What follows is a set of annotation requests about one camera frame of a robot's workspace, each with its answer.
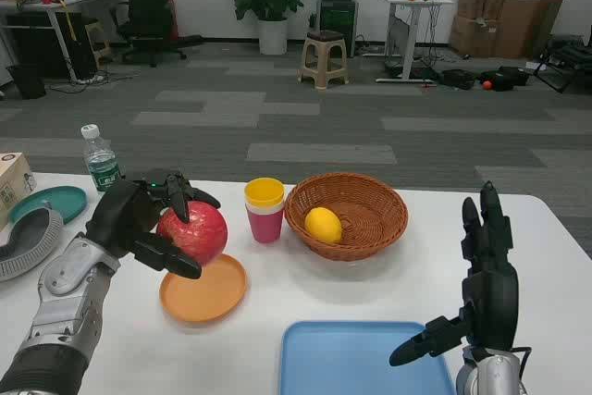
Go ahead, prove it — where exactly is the taped low cardboard box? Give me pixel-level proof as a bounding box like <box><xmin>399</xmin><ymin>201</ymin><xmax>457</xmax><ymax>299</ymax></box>
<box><xmin>449</xmin><ymin>14</ymin><xmax>501</xmax><ymax>58</ymax></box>

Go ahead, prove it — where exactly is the clear water bottle green label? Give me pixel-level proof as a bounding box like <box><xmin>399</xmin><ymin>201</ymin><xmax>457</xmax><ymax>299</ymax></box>
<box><xmin>80</xmin><ymin>123</ymin><xmax>122</xmax><ymax>192</ymax></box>

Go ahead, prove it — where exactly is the teal round plate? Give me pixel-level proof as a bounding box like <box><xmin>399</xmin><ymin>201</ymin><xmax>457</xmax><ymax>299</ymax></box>
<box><xmin>8</xmin><ymin>185</ymin><xmax>89</xmax><ymax>226</ymax></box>

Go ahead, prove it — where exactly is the black cabinet under desk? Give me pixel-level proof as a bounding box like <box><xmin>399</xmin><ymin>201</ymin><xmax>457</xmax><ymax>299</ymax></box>
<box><xmin>6</xmin><ymin>10</ymin><xmax>98</xmax><ymax>81</ymax></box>

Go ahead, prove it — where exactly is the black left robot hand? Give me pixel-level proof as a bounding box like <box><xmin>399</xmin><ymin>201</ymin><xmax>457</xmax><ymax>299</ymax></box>
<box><xmin>85</xmin><ymin>167</ymin><xmax>222</xmax><ymax>280</ymax></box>

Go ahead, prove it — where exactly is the beige tissue box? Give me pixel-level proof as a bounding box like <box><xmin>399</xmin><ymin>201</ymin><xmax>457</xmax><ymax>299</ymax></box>
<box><xmin>0</xmin><ymin>152</ymin><xmax>38</xmax><ymax>232</ymax></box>

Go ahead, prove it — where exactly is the small black floor bag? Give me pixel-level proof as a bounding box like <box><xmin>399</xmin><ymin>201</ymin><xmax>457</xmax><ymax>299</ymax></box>
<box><xmin>441</xmin><ymin>69</ymin><xmax>476</xmax><ymax>90</ymax></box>

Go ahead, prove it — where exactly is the yellow plastic cup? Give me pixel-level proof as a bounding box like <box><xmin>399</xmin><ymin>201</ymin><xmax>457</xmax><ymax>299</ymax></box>
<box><xmin>244</xmin><ymin>177</ymin><xmax>286</xmax><ymax>209</ymax></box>

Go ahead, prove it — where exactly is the beige plastic stool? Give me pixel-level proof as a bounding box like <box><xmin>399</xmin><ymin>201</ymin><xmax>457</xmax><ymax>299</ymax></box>
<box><xmin>298</xmin><ymin>30</ymin><xmax>351</xmax><ymax>90</ymax></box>

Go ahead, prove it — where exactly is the red apple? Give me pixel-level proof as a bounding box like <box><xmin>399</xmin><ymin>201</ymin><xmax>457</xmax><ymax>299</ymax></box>
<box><xmin>155</xmin><ymin>200</ymin><xmax>229</xmax><ymax>266</ymax></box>

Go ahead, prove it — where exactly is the black trash bin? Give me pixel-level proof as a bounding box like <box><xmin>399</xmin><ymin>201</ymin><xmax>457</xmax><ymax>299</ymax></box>
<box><xmin>5</xmin><ymin>64</ymin><xmax>47</xmax><ymax>100</ymax></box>

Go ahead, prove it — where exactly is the blue plastic tray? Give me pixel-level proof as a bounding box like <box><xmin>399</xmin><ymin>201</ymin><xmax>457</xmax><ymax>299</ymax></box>
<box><xmin>278</xmin><ymin>320</ymin><xmax>457</xmax><ymax>395</ymax></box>

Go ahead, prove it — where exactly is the orange round plate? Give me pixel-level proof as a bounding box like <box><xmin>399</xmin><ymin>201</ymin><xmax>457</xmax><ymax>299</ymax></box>
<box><xmin>158</xmin><ymin>253</ymin><xmax>248</xmax><ymax>325</ymax></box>

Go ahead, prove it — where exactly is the pink plastic cup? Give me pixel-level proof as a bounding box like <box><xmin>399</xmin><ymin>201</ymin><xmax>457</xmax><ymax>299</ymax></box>
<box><xmin>246</xmin><ymin>207</ymin><xmax>284</xmax><ymax>244</ymax></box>

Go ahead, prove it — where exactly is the grey ribbed flexible hose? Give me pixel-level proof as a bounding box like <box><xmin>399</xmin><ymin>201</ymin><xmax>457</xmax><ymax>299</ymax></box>
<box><xmin>0</xmin><ymin>208</ymin><xmax>65</xmax><ymax>282</ymax></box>

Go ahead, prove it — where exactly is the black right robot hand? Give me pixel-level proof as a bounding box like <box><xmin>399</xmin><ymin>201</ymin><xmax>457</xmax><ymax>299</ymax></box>
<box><xmin>388</xmin><ymin>180</ymin><xmax>520</xmax><ymax>367</ymax></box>

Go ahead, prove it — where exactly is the brown wicker basket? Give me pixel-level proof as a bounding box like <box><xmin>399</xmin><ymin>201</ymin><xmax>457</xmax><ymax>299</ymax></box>
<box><xmin>283</xmin><ymin>172</ymin><xmax>410</xmax><ymax>262</ymax></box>

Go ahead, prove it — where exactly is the yellow lemon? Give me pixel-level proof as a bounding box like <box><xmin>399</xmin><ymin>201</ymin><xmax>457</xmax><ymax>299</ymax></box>
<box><xmin>303</xmin><ymin>207</ymin><xmax>343</xmax><ymax>244</ymax></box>

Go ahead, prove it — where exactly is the large brown cardboard box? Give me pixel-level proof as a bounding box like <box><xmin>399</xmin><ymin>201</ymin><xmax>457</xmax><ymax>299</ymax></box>
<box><xmin>495</xmin><ymin>0</ymin><xmax>566</xmax><ymax>59</ymax></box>

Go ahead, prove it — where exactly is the black mesh office chair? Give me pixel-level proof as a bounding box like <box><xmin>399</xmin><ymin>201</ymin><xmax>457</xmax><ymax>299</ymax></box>
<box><xmin>114</xmin><ymin>0</ymin><xmax>204</xmax><ymax>68</ymax></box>

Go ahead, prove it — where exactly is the black green computer case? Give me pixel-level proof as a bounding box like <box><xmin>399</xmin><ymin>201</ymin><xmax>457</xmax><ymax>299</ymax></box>
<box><xmin>318</xmin><ymin>0</ymin><xmax>360</xmax><ymax>58</ymax></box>

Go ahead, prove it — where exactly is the black folding stand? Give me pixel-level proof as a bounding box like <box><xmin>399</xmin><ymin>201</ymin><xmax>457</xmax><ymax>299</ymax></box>
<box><xmin>531</xmin><ymin>33</ymin><xmax>592</xmax><ymax>94</ymax></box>

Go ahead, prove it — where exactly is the wide black floor bag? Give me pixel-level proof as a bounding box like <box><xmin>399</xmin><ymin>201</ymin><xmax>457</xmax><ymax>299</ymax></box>
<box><xmin>480</xmin><ymin>66</ymin><xmax>529</xmax><ymax>92</ymax></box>

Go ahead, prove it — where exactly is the open flap cardboard box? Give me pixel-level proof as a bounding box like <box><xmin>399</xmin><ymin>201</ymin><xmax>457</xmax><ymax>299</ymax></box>
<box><xmin>457</xmin><ymin>0</ymin><xmax>509</xmax><ymax>20</ymax></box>

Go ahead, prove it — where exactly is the white plastic cup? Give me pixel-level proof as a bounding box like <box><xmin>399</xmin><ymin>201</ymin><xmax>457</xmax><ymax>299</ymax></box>
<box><xmin>244</xmin><ymin>200</ymin><xmax>285</xmax><ymax>216</ymax></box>

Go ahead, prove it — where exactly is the small wooden stool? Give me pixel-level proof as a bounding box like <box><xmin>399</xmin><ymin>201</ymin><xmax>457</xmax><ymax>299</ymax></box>
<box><xmin>85</xmin><ymin>19</ymin><xmax>112</xmax><ymax>61</ymax></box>

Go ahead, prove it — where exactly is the white standing desk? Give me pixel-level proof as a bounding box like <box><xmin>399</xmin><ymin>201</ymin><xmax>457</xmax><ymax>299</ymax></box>
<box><xmin>368</xmin><ymin>0</ymin><xmax>457</xmax><ymax>85</ymax></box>

